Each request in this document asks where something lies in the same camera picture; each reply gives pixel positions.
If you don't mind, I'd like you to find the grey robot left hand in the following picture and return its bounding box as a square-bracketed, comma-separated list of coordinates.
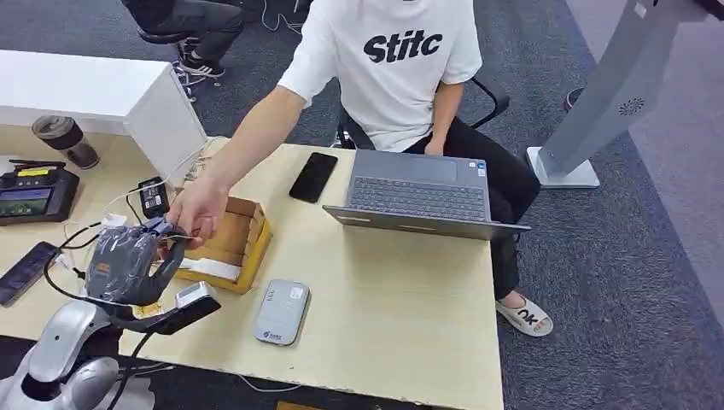
[84, 217, 191, 308]

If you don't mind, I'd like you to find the black power adapter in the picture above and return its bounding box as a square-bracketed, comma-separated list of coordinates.
[137, 176, 172, 220]

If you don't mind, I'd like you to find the white cards stack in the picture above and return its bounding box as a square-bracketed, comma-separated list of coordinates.
[179, 257, 243, 284]

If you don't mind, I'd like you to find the person's right hand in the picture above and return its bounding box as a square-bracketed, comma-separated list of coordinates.
[166, 173, 231, 249]

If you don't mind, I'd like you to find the dark smartphone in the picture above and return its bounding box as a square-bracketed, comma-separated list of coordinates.
[0, 241, 61, 309]

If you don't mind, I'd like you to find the black controller with screen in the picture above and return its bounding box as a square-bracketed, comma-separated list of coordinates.
[0, 159, 81, 228]

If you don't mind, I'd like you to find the brown box of cards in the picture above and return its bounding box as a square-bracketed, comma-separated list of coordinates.
[162, 195, 274, 296]

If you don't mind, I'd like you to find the grey robot torso shell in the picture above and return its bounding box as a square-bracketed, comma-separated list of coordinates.
[110, 378, 157, 410]

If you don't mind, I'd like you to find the dark lidded cup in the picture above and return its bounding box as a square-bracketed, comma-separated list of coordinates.
[31, 114, 102, 171]

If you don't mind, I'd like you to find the grey card reader device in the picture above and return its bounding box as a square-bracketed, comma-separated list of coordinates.
[251, 278, 312, 348]

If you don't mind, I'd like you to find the white cabinet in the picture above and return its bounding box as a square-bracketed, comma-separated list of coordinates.
[0, 49, 209, 189]

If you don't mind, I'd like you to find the black office chair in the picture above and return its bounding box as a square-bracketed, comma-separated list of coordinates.
[137, 26, 223, 104]
[336, 75, 512, 152]

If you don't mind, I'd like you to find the black smartphone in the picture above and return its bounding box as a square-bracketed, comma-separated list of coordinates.
[288, 151, 340, 205]

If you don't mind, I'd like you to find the person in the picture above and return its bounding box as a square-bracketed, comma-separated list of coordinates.
[166, 0, 555, 339]
[120, 0, 245, 79]

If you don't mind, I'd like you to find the grey laptop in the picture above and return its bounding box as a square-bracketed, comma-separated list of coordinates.
[322, 148, 534, 243]

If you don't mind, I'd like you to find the black chair caster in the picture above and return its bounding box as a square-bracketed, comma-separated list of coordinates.
[562, 86, 584, 113]

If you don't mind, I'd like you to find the grey floor stand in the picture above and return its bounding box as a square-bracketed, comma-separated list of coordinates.
[525, 0, 708, 190]

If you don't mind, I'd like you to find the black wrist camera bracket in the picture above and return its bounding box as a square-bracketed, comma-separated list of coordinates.
[108, 294, 223, 337]

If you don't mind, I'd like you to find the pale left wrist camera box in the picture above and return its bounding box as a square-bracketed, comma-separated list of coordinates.
[174, 281, 219, 310]

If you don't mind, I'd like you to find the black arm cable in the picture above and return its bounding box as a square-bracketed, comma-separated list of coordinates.
[104, 332, 177, 410]

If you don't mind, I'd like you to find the thin white cable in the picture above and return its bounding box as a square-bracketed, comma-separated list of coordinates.
[103, 138, 227, 217]

